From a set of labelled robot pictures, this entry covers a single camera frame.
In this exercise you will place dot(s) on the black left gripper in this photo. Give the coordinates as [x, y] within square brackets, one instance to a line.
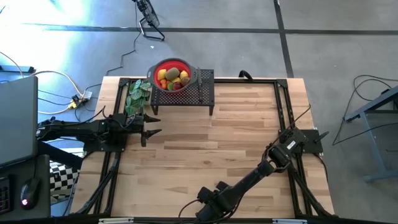
[135, 128]

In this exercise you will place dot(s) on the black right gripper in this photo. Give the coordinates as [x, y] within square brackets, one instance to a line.
[217, 200]

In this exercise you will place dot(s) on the small orange fruit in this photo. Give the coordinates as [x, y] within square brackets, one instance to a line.
[163, 86]
[163, 81]

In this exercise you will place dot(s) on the whole brown kiwi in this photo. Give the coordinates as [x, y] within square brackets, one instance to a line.
[172, 73]

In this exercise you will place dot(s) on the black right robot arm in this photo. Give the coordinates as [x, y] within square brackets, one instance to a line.
[264, 169]

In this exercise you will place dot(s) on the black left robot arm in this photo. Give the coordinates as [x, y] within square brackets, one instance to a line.
[74, 130]

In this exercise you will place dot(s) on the green potted plant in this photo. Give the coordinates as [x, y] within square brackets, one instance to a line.
[136, 93]

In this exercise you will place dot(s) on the black perforated metal shelf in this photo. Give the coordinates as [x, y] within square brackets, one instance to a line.
[186, 96]

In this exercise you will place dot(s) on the red collapsible colander bowl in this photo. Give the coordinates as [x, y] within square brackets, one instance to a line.
[155, 70]

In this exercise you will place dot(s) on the white strip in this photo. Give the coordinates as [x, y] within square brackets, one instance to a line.
[289, 221]
[115, 221]

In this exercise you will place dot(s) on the black white checkered mat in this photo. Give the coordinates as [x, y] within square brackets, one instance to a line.
[62, 180]

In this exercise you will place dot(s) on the black floor fan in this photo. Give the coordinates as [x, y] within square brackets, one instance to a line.
[149, 14]

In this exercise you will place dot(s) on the dark desk surface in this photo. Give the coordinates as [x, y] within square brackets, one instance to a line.
[43, 186]

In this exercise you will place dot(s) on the grey laptop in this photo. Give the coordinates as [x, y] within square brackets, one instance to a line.
[17, 121]

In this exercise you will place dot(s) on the black computer mouse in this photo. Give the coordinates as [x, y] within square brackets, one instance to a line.
[31, 189]

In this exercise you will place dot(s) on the black desk foot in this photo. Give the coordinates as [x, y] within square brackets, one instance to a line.
[15, 69]

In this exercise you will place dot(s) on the black backlit keyboard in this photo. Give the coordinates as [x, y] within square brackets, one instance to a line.
[5, 196]

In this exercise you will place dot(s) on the black aluminium table frame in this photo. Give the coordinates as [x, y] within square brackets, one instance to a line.
[281, 83]

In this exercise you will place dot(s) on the grey desk frame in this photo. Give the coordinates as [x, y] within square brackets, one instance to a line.
[381, 172]

